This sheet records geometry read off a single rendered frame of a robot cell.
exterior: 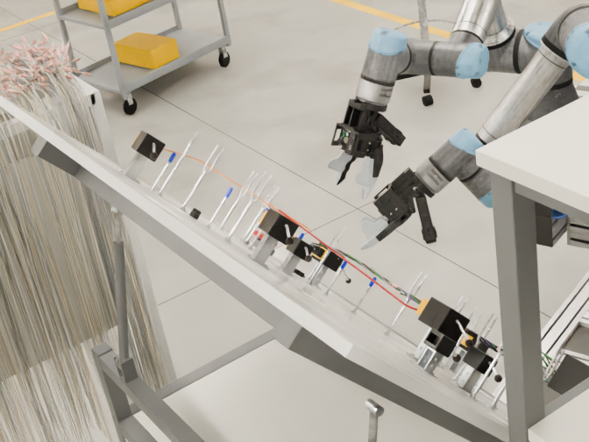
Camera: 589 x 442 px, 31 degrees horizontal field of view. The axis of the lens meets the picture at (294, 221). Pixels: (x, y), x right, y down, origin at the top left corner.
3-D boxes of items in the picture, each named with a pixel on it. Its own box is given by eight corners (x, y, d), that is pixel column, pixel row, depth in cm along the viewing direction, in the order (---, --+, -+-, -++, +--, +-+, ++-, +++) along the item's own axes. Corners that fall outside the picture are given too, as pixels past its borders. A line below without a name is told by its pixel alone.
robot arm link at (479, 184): (508, 173, 250) (479, 142, 247) (515, 196, 241) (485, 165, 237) (482, 193, 253) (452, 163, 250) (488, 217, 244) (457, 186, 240)
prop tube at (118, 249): (129, 364, 236) (122, 238, 224) (134, 369, 234) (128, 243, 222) (115, 368, 235) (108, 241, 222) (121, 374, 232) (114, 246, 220)
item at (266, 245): (259, 267, 170) (289, 218, 170) (240, 252, 180) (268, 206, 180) (282, 280, 171) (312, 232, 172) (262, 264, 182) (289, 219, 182)
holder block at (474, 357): (476, 399, 174) (499, 361, 174) (446, 379, 182) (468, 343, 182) (494, 409, 176) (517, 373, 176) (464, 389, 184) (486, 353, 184)
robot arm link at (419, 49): (445, 75, 233) (423, 77, 224) (399, 72, 239) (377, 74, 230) (448, 39, 232) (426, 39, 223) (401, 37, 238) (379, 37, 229)
